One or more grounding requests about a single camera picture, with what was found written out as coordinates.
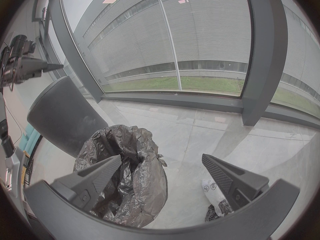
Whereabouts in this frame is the teal sofa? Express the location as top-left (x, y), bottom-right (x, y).
top-left (22, 123), bottom-right (42, 157)

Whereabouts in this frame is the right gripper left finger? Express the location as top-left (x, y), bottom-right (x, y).
top-left (52, 155), bottom-right (122, 213)

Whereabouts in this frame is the dark grey round chair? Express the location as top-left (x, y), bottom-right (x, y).
top-left (27, 76), bottom-right (109, 158)

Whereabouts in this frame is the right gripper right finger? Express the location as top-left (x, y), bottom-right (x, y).
top-left (201, 154), bottom-right (270, 213)

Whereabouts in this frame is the white printed plastic wrapper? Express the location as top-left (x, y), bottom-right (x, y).
top-left (202, 178), bottom-right (227, 216)

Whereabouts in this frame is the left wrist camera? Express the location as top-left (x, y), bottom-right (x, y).
top-left (10, 34), bottom-right (37, 57)

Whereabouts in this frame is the black plastic bag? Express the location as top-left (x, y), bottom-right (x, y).
top-left (73, 125), bottom-right (168, 228)

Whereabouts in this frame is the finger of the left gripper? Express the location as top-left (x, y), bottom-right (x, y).
top-left (21, 58), bottom-right (64, 80)

